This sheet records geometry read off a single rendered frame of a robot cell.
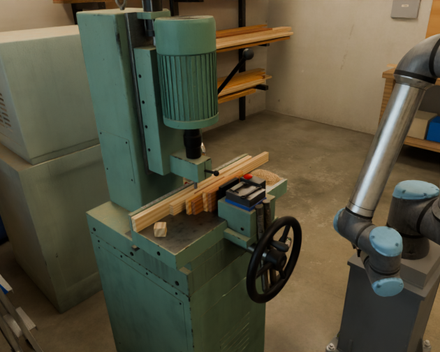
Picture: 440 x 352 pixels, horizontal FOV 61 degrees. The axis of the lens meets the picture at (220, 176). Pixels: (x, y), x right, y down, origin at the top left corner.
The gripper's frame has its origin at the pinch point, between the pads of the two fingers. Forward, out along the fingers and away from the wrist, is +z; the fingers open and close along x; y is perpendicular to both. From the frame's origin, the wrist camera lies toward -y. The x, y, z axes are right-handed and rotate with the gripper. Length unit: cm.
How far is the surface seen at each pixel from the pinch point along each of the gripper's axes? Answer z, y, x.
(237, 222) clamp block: -25, 45, -25
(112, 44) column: -1, 74, -81
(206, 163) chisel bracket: -11, 53, -40
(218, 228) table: -25, 51, -24
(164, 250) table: -37, 66, -28
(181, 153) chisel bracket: -5, 62, -43
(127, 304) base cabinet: -18, 98, 15
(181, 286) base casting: -37, 65, -12
